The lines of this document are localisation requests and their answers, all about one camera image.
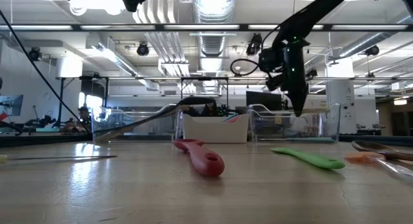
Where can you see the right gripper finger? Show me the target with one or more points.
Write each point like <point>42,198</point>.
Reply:
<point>298,101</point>

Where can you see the green silicone spatula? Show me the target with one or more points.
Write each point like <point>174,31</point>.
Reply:
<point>316,161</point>

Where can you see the teal silicone spatula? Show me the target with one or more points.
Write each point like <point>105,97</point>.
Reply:
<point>229,117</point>

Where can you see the brown wooden spoon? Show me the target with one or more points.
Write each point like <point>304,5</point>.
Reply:
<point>368,146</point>

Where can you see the red slotted spoon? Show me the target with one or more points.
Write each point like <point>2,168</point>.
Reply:
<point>206,162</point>

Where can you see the wooden fork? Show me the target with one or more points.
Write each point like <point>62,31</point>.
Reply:
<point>106,137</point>

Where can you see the background black robot arm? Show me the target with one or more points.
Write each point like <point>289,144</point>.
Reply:
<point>40,121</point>

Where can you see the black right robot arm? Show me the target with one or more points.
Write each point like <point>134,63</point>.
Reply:
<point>309,17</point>

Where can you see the black ceiling spotlight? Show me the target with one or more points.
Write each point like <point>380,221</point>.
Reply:
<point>34,54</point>
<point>143,49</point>
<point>254,44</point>
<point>312,74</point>
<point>372,50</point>

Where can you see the black monitor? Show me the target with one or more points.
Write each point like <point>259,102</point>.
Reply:
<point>264,101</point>

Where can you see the white column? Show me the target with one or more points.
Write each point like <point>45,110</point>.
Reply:
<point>340,98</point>

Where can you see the clear plastic bin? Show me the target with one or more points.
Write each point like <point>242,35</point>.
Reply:
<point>332,127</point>
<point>161,133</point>

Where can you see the red silicone spatula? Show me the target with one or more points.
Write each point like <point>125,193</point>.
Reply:
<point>236,120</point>

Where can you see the background black equipment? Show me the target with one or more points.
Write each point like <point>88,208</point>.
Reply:
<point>209,111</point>

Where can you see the white plastic bin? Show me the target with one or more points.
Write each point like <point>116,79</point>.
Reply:
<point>213,130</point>

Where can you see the black metal rack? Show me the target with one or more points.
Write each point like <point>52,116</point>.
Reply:
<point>205,78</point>
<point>61,98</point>

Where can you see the black ladle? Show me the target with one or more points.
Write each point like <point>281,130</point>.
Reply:
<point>197,100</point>

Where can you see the lit ceiling lamp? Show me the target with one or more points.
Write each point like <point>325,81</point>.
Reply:
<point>400,102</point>

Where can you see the white ceiling pipes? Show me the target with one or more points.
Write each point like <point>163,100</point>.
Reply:
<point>167,46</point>

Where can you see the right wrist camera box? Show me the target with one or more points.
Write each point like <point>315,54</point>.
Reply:
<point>269,59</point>

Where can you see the silver ceiling duct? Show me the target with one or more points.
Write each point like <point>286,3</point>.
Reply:
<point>364,43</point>
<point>213,4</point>

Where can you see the black overhead frame beam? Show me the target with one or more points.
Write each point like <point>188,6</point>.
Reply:
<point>159,27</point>

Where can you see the black table frame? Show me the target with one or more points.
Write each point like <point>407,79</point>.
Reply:
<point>38,140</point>

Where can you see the wall screen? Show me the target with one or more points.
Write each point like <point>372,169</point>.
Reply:
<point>13,104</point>

